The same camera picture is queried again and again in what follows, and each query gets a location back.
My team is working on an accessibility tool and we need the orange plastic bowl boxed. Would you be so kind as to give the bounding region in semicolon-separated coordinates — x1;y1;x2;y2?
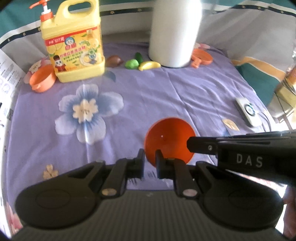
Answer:
144;118;196;167

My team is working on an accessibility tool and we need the person's right hand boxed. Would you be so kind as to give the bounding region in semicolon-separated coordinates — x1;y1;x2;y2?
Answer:
283;186;296;238

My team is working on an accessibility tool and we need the white remote device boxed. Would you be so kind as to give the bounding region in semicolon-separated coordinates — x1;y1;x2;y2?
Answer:
235;97;262;128

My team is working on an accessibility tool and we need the purple floral tablecloth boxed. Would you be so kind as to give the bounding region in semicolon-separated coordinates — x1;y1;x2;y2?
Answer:
5;48;274;219

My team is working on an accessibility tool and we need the teal striped pillow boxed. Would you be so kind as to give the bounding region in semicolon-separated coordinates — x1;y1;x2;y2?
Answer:
231;56;285;106

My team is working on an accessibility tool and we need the yellow toy banana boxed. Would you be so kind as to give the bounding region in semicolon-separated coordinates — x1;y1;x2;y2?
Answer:
138;61;161;71

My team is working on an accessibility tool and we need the light green toy vegetable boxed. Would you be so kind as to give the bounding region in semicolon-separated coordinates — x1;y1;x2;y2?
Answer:
125;59;139;70

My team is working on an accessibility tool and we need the orange toy frying pan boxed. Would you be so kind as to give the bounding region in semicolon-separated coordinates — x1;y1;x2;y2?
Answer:
191;49;213;68

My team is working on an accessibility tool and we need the dark green toy cucumber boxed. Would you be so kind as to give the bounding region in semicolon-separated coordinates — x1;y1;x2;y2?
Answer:
134;52;144;64

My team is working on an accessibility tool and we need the brown toy egg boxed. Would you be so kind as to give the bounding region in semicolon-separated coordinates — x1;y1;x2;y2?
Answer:
105;55;124;68

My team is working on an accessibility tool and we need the small orange toy pot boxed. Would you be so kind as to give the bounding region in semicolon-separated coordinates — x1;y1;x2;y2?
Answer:
29;64;57;93

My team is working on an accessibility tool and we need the white cylindrical container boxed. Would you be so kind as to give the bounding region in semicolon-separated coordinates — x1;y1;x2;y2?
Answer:
149;0;203;68

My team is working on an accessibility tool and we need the white instruction sheet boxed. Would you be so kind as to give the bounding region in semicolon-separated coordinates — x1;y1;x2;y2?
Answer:
0;48;26;130

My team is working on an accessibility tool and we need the yellow dish soap jug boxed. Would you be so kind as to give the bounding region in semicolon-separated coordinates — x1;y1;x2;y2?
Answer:
30;1;105;83

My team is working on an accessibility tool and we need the black cable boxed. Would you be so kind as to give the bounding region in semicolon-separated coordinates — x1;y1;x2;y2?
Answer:
257;111;273;134

